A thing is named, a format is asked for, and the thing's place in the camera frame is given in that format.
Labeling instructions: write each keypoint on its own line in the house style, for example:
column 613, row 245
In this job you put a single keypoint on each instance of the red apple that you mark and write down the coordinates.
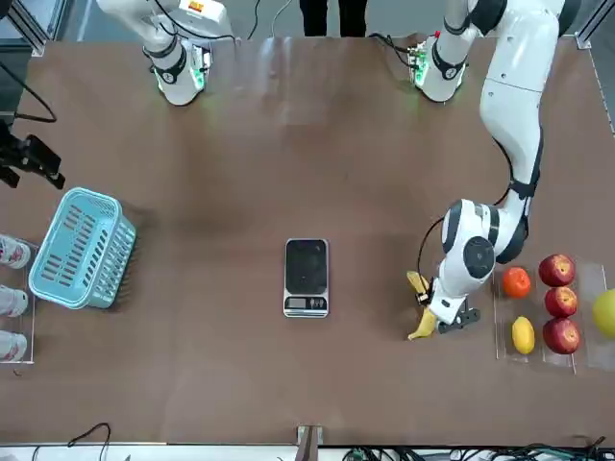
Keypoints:
column 560, row 302
column 561, row 336
column 556, row 270

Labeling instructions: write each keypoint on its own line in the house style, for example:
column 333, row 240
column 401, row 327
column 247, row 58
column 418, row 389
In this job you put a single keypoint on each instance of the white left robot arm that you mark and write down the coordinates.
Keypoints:
column 516, row 96

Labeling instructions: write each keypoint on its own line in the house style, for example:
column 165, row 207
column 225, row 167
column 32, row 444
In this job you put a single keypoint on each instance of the aluminium frame post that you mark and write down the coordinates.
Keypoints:
column 29, row 26
column 591, row 29

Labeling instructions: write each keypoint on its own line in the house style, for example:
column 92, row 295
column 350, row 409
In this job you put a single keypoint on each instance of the yellow lemon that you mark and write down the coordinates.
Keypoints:
column 523, row 335

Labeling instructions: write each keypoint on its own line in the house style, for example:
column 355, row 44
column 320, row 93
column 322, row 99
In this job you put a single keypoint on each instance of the grey metal table bracket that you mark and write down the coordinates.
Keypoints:
column 310, row 442

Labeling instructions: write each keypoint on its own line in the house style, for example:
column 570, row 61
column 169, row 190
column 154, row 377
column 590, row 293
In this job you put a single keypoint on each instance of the yellow banana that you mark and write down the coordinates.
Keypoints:
column 423, row 327

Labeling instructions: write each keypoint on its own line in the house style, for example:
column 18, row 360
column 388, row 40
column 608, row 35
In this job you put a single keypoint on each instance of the clear plastic tray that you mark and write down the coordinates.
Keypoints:
column 499, row 312
column 596, row 355
column 540, row 357

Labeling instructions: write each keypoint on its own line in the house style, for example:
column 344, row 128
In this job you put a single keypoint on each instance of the light blue plastic basket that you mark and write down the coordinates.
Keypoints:
column 77, row 249

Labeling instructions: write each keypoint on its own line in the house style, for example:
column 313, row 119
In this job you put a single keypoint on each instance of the large green pomelo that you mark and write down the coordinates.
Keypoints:
column 605, row 314

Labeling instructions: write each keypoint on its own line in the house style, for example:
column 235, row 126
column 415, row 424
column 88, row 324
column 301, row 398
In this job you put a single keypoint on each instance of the white bottle with red label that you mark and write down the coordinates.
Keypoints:
column 10, row 346
column 12, row 251
column 12, row 300

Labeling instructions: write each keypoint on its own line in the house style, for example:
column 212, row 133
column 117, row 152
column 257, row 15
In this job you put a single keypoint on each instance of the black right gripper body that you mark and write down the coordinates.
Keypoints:
column 12, row 149

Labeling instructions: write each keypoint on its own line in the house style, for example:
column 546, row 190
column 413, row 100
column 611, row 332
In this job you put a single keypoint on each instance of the orange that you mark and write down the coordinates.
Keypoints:
column 516, row 283

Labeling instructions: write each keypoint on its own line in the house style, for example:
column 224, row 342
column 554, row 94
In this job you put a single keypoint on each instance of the person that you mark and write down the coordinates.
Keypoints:
column 353, row 16

